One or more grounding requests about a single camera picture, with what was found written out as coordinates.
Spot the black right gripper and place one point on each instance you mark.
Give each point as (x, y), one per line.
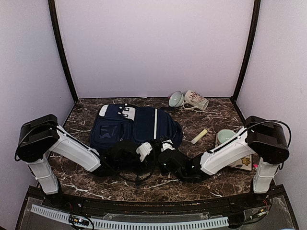
(162, 169)

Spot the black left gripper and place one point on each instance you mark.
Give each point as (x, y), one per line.
(142, 169)

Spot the pale yellow highlighter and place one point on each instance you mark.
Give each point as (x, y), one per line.
(199, 136)

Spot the navy blue student backpack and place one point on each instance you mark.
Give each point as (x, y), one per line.
(117, 122)

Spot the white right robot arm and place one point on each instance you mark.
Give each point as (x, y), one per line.
(265, 138)

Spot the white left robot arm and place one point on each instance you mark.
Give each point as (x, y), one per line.
(44, 135)

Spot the tipped celadon bowl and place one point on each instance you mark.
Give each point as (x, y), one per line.
(176, 100)

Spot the white floral mug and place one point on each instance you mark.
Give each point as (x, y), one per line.
(193, 100)

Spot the upright celadon bowl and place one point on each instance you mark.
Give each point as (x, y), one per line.
(223, 136)

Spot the small green circuit board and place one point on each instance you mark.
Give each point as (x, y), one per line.
(78, 221)

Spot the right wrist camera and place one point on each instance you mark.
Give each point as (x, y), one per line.
(167, 145)

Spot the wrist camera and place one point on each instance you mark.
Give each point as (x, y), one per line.
(167, 145)
(144, 150)

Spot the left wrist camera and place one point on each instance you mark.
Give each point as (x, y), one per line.
(144, 150)

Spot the grey slotted cable duct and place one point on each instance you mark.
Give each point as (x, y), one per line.
(134, 222)

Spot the black front rail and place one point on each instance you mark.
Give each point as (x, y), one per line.
(98, 207)

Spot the left black frame post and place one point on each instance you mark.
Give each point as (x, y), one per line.
(61, 51)

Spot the black frame post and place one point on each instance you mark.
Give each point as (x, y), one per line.
(61, 51)
(248, 50)

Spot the right black frame post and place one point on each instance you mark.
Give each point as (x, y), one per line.
(248, 50)

